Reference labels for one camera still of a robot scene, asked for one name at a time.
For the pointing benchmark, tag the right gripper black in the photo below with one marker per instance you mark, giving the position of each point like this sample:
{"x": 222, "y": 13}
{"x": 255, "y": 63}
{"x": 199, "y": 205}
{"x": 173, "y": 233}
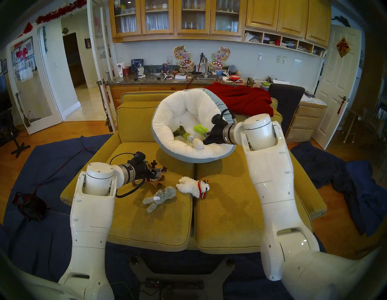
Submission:
{"x": 219, "y": 133}

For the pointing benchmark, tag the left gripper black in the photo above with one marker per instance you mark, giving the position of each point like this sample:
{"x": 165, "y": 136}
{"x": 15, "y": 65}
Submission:
{"x": 142, "y": 171}

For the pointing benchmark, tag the crochet reindeer plush toy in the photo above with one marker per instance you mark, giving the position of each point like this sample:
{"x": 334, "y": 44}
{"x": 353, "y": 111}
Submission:
{"x": 154, "y": 182}

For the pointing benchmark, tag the bright green cactus plush toy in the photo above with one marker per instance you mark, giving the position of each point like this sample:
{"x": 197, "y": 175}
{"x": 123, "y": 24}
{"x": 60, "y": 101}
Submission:
{"x": 200, "y": 129}

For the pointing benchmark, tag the green white leek plush toy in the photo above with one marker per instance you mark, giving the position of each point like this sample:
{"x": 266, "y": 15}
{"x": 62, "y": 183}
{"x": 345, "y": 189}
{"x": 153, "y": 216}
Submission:
{"x": 190, "y": 139}

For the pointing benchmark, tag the white llama plush toy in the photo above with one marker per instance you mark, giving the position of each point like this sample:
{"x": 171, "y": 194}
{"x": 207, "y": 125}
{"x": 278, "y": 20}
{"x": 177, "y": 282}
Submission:
{"x": 189, "y": 187}

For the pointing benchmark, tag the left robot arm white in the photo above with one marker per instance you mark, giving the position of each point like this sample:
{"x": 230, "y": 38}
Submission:
{"x": 90, "y": 217}

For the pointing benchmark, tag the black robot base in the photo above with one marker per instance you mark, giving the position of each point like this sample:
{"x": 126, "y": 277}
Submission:
{"x": 181, "y": 281}

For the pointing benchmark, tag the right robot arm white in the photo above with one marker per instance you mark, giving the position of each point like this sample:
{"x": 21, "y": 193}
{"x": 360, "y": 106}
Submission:
{"x": 272, "y": 187}

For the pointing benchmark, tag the white blue dog bed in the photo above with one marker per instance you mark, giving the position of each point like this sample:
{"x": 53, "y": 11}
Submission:
{"x": 181, "y": 112}

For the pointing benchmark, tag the grey shaggy plush toy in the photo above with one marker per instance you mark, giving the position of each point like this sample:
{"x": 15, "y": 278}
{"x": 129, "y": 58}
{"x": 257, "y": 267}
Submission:
{"x": 158, "y": 198}

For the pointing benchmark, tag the red blanket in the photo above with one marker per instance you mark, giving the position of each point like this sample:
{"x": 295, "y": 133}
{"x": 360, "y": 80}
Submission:
{"x": 245, "y": 99}

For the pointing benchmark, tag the metal sink faucet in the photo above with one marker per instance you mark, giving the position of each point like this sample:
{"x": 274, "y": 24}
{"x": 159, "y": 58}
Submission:
{"x": 205, "y": 65}

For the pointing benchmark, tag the yellow sofa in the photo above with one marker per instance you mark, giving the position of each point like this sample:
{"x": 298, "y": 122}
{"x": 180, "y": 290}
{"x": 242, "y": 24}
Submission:
{"x": 223, "y": 217}

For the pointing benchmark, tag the black chair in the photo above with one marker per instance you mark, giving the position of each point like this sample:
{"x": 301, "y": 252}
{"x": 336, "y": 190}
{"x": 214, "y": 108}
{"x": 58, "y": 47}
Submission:
{"x": 285, "y": 102}

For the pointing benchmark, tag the granite kitchen counter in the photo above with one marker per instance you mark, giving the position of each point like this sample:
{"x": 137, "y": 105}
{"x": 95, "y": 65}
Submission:
{"x": 139, "y": 81}

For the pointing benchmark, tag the dark blue box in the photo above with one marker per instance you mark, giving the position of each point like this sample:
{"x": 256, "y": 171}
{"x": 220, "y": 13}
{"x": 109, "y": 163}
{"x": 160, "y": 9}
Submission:
{"x": 137, "y": 65}

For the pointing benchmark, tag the wooden drawer unit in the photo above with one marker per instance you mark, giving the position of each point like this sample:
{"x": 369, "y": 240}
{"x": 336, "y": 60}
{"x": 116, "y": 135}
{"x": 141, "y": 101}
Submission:
{"x": 308, "y": 121}

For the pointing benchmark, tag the red container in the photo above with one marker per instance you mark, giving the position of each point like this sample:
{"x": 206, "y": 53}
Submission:
{"x": 127, "y": 71}

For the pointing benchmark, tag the white lotion bottle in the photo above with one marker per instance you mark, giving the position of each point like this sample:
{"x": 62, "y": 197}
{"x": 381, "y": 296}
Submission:
{"x": 120, "y": 70}

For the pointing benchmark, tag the blue floor rug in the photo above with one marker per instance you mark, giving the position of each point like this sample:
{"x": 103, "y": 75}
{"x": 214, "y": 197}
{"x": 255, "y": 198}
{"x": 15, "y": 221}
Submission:
{"x": 45, "y": 236}

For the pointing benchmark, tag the red black bag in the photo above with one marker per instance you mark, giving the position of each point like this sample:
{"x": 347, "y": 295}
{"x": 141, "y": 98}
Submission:
{"x": 30, "y": 207}

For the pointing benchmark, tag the white panel door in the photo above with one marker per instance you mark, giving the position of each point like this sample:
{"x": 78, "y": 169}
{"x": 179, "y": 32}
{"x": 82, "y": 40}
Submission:
{"x": 337, "y": 90}

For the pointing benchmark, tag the black tripod stand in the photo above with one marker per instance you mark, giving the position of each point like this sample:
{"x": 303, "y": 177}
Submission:
{"x": 19, "y": 148}

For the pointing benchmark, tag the small hallway picture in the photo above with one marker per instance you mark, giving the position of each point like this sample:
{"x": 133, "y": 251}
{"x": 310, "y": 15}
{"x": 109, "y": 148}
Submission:
{"x": 88, "y": 43}

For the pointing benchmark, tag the white door with mirror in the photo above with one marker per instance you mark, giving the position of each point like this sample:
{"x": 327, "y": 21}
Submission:
{"x": 33, "y": 90}

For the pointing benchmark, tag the red diamond door decoration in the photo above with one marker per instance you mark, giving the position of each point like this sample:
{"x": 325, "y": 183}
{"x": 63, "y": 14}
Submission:
{"x": 343, "y": 47}

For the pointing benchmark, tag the dark blue crumpled blanket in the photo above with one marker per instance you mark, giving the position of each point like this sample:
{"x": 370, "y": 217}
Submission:
{"x": 362, "y": 196}

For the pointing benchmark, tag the black television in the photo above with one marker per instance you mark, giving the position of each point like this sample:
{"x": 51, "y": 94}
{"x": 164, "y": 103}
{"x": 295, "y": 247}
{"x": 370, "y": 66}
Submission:
{"x": 3, "y": 93}

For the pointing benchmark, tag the red bow decoration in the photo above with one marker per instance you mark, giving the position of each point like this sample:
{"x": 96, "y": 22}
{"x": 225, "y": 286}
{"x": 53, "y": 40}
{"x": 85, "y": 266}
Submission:
{"x": 21, "y": 53}

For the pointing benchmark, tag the red tinsel garland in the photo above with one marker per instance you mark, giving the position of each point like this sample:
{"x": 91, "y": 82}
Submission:
{"x": 60, "y": 12}

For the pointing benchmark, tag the cartoon child wall decoration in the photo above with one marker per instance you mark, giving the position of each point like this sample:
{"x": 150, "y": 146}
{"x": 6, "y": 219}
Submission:
{"x": 183, "y": 59}
{"x": 219, "y": 59}

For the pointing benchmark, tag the wooden wall cabinets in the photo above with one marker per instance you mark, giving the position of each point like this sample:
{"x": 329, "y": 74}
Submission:
{"x": 235, "y": 16}

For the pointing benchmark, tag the black bat wall decoration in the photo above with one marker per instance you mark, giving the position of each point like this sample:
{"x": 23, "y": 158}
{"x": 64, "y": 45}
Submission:
{"x": 341, "y": 21}

